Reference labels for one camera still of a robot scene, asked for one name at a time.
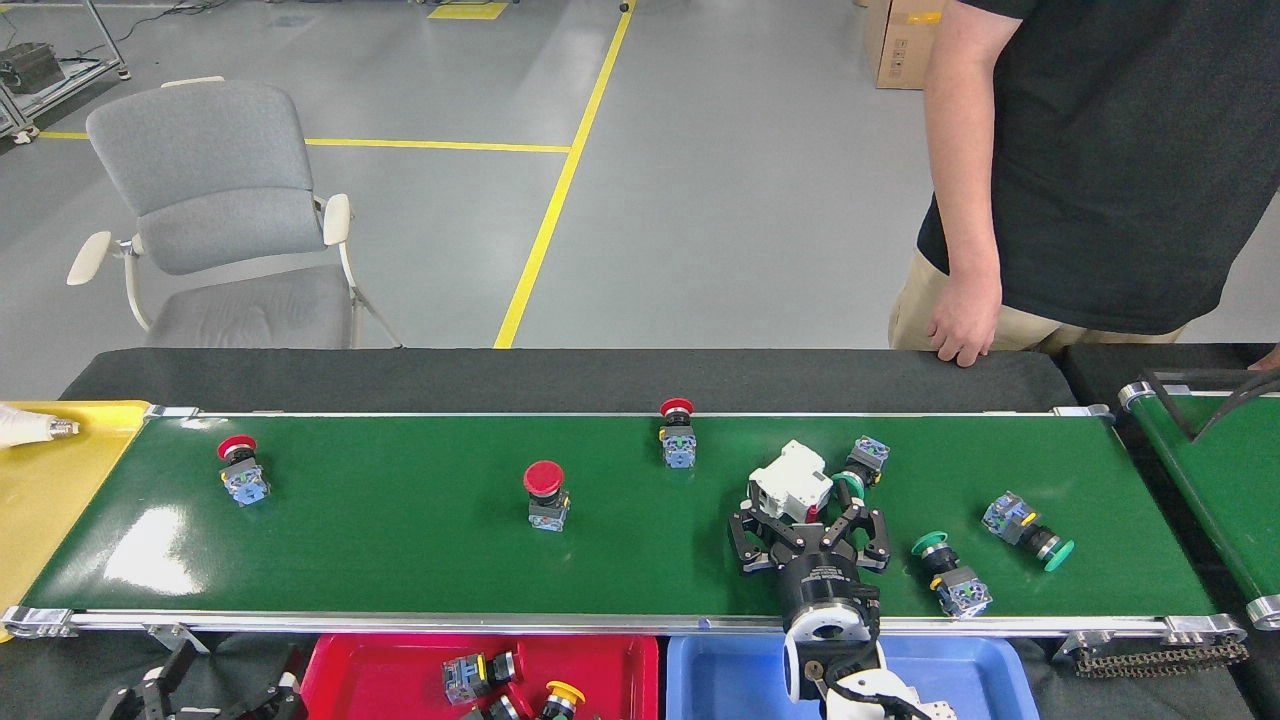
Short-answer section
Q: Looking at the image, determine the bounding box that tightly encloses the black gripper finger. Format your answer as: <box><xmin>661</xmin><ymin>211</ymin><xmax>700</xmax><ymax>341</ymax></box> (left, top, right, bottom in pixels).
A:
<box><xmin>95</xmin><ymin>640</ymin><xmax>201</xmax><ymax>720</ymax></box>
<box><xmin>215</xmin><ymin>648</ymin><xmax>308</xmax><ymax>720</ymax></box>
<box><xmin>825</xmin><ymin>503</ymin><xmax>891</xmax><ymax>573</ymax></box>
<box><xmin>727</xmin><ymin>498</ymin><xmax>807</xmax><ymax>578</ymax></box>

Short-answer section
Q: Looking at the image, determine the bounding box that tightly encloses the yellow push button switch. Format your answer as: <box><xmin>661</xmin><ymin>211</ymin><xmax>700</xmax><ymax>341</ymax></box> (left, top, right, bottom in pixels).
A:
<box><xmin>538</xmin><ymin>680</ymin><xmax>587</xmax><ymax>720</ymax></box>

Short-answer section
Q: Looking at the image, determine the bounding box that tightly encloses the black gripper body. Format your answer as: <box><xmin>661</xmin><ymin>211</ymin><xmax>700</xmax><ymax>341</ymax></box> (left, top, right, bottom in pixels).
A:
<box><xmin>780</xmin><ymin>545</ymin><xmax>883</xmax><ymax>633</ymax></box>

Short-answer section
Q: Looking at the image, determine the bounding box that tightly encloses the white bulb with metal base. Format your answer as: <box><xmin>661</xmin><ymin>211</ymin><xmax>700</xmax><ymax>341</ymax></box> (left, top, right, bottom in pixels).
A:
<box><xmin>0</xmin><ymin>404</ymin><xmax>80</xmax><ymax>450</ymax></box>

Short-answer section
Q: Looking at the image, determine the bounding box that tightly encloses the long green conveyor belt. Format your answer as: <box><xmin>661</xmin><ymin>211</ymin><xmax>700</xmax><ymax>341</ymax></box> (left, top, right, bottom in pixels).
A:
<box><xmin>0</xmin><ymin>403</ymin><xmax>1249</xmax><ymax>646</ymax></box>

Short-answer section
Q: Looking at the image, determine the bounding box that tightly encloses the grey padded chair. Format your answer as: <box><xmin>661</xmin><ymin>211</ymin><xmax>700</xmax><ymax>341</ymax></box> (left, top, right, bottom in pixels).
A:
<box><xmin>67</xmin><ymin>76</ymin><xmax>403</xmax><ymax>351</ymax></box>

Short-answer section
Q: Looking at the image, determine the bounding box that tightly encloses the metal equipment cart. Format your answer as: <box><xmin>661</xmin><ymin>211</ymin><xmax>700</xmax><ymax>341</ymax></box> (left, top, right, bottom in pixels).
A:
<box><xmin>0</xmin><ymin>0</ymin><xmax>132</xmax><ymax>146</ymax></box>

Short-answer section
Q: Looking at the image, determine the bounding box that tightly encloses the green conveyor with black guide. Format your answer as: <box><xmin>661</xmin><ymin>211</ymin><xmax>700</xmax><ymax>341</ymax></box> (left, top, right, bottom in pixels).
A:
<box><xmin>1118</xmin><ymin>378</ymin><xmax>1280</xmax><ymax>631</ymax></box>

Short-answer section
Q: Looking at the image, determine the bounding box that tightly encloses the yellow plastic bin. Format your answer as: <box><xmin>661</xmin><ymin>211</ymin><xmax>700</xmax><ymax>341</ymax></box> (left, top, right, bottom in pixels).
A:
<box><xmin>0</xmin><ymin>400</ymin><xmax>153</xmax><ymax>641</ymax></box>

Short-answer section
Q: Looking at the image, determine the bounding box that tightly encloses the green push button switch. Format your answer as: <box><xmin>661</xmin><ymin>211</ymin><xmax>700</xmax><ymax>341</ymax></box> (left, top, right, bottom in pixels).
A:
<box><xmin>910</xmin><ymin>531</ymin><xmax>994</xmax><ymax>619</ymax></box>
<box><xmin>981</xmin><ymin>491</ymin><xmax>1076</xmax><ymax>573</ymax></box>
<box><xmin>830</xmin><ymin>435</ymin><xmax>892</xmax><ymax>506</ymax></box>

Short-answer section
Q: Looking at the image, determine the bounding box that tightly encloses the person's right hand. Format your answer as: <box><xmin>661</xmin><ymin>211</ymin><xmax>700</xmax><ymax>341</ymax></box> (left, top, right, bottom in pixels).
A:
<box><xmin>925</xmin><ymin>272</ymin><xmax>1004</xmax><ymax>368</ymax></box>

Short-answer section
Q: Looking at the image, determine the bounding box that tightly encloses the cardboard box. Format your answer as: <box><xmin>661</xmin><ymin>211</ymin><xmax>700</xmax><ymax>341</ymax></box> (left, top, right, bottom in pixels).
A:
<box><xmin>862</xmin><ymin>0</ymin><xmax>946</xmax><ymax>91</ymax></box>

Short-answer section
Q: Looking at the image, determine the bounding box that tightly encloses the red plastic tray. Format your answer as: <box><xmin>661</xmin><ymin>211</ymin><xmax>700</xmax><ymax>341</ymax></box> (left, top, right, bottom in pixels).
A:
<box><xmin>300</xmin><ymin>633</ymin><xmax>661</xmax><ymax>720</ymax></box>

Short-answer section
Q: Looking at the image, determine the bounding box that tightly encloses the black drive chain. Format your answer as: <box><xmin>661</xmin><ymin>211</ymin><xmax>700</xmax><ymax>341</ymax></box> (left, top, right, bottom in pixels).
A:
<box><xmin>1075</xmin><ymin>640</ymin><xmax>1251</xmax><ymax>681</ymax></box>

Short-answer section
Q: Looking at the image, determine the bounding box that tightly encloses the blue plastic tray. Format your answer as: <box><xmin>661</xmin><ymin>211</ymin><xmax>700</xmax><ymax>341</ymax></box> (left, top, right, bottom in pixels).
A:
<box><xmin>665</xmin><ymin>633</ymin><xmax>1041</xmax><ymax>720</ymax></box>

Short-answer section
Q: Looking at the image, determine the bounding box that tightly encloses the person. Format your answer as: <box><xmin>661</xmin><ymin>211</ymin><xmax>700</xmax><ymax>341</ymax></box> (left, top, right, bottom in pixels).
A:
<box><xmin>888</xmin><ymin>0</ymin><xmax>1280</xmax><ymax>356</ymax></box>

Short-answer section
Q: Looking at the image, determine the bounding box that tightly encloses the white circuit breaker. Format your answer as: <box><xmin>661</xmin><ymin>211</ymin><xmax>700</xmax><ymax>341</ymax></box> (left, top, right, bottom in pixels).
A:
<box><xmin>748</xmin><ymin>439</ymin><xmax>834</xmax><ymax>524</ymax></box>

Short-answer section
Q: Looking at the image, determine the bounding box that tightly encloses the black curved guide rail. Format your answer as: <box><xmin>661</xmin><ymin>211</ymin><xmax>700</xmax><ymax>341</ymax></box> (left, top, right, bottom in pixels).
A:
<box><xmin>1140</xmin><ymin>368</ymin><xmax>1280</xmax><ymax>443</ymax></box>

